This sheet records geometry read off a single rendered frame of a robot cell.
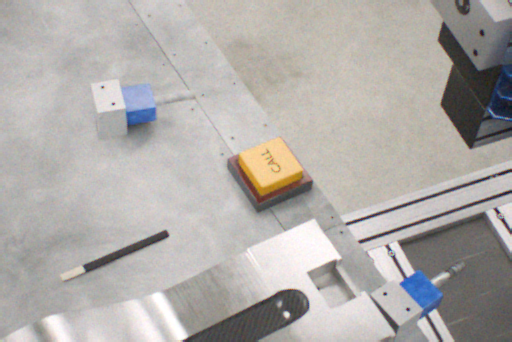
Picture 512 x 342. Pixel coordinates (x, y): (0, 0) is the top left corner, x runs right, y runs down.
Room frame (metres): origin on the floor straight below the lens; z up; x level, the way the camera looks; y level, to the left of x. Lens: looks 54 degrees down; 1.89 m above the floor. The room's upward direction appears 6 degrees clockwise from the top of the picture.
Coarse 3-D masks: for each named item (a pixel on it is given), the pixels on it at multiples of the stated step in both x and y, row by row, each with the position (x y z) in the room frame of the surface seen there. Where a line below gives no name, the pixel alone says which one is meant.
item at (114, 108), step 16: (112, 80) 0.88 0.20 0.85; (96, 96) 0.85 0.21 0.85; (112, 96) 0.85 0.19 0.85; (128, 96) 0.87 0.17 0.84; (144, 96) 0.87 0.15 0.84; (160, 96) 0.88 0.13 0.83; (176, 96) 0.88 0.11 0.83; (192, 96) 0.89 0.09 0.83; (96, 112) 0.84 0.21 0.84; (112, 112) 0.83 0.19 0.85; (128, 112) 0.84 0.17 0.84; (144, 112) 0.85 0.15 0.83; (112, 128) 0.83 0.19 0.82
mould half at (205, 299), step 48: (288, 240) 0.64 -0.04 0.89; (192, 288) 0.57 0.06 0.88; (240, 288) 0.58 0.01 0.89; (288, 288) 0.58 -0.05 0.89; (48, 336) 0.47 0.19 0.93; (96, 336) 0.49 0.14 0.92; (144, 336) 0.50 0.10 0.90; (288, 336) 0.52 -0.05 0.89; (336, 336) 0.53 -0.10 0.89; (384, 336) 0.53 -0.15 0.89
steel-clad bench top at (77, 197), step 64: (0, 0) 1.05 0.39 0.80; (64, 0) 1.07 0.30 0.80; (128, 0) 1.08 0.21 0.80; (0, 64) 0.93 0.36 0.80; (64, 64) 0.95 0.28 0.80; (128, 64) 0.96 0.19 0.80; (192, 64) 0.97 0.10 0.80; (0, 128) 0.83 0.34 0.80; (64, 128) 0.84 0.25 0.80; (128, 128) 0.85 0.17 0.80; (192, 128) 0.86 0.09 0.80; (256, 128) 0.87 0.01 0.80; (0, 192) 0.73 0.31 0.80; (64, 192) 0.74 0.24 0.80; (128, 192) 0.75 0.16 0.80; (192, 192) 0.76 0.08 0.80; (320, 192) 0.78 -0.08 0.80; (0, 256) 0.64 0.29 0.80; (64, 256) 0.65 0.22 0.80; (128, 256) 0.65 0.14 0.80; (192, 256) 0.66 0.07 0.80; (0, 320) 0.55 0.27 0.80
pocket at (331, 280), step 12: (324, 264) 0.62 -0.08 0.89; (336, 264) 0.62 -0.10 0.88; (312, 276) 0.61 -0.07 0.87; (324, 276) 0.62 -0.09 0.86; (336, 276) 0.62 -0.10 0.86; (348, 276) 0.61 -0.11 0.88; (324, 288) 0.60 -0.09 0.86; (336, 288) 0.60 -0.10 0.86; (348, 288) 0.60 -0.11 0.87; (336, 300) 0.59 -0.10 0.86; (348, 300) 0.59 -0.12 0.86
